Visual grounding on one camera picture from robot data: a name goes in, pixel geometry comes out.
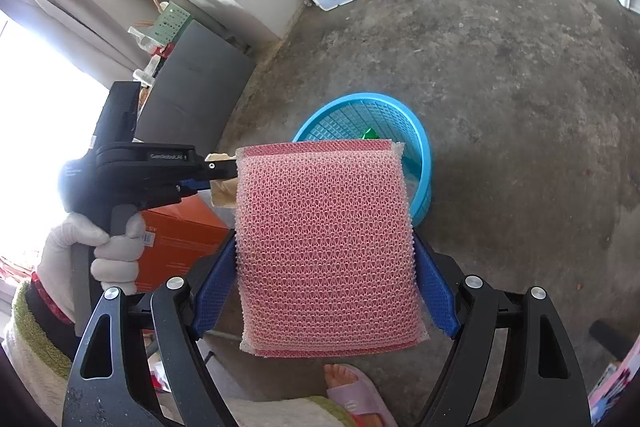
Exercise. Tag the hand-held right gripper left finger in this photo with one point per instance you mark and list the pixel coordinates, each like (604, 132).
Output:
(215, 297)

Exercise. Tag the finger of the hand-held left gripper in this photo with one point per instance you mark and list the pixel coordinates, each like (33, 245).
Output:
(217, 168)
(196, 187)

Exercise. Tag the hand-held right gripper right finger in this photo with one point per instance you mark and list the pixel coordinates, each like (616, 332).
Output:
(435, 297)

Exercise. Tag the beige paper wrapper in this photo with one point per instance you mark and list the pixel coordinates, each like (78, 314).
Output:
(222, 194)

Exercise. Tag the pink mesh scouring sponge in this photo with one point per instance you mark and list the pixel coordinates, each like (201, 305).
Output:
(325, 247)

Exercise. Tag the blue plastic wastebasket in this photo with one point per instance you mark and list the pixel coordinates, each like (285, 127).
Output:
(400, 122)

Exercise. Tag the person's left hand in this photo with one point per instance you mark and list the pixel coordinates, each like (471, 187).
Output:
(117, 262)

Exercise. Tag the orange cardboard box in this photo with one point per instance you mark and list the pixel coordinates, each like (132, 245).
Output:
(180, 237)

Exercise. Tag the grey cabinet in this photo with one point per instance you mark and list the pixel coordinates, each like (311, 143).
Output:
(200, 82)

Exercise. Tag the person's foot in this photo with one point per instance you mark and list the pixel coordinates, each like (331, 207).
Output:
(340, 377)

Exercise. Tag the purple slipper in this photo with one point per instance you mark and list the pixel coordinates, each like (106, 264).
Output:
(360, 399)

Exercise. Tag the white fleece robe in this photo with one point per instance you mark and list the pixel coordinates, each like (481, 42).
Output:
(280, 414)

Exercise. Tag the green plastic basket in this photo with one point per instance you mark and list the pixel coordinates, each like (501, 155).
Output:
(172, 24)

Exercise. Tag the grey curtain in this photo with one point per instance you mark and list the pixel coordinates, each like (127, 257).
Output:
(60, 27)

